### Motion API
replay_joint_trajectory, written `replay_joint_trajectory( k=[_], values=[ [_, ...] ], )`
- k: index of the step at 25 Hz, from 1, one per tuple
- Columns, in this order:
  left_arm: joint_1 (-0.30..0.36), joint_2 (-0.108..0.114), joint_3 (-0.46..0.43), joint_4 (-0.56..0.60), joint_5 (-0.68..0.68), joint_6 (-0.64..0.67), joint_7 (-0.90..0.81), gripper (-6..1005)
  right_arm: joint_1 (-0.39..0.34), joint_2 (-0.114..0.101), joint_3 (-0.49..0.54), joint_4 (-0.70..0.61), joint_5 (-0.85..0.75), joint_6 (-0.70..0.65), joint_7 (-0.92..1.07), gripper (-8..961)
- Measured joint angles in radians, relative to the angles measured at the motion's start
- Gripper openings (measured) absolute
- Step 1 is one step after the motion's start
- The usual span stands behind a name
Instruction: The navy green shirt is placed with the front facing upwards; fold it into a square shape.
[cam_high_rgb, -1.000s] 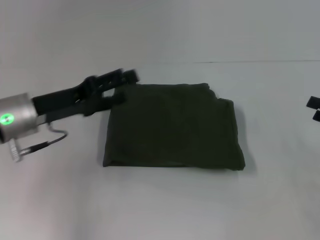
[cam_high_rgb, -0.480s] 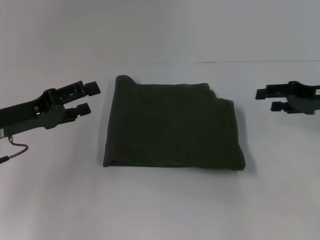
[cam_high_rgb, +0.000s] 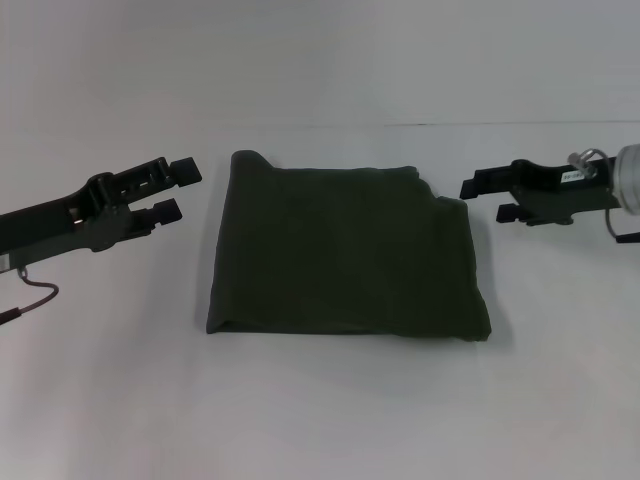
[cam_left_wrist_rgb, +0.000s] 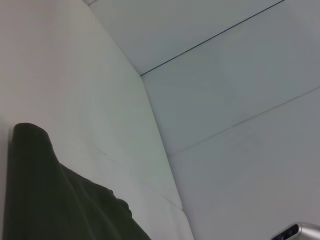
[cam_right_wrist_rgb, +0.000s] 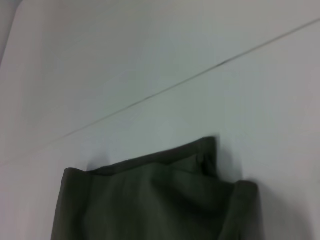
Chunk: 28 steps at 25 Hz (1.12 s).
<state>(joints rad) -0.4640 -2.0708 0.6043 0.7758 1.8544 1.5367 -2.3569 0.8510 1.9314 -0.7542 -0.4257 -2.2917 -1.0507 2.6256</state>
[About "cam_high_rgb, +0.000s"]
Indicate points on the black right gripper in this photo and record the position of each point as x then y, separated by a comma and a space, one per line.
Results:
565, 192

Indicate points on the dark green FREE! t-shirt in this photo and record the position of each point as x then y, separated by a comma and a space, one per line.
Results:
345, 250

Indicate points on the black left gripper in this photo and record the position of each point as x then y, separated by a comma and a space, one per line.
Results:
60, 225

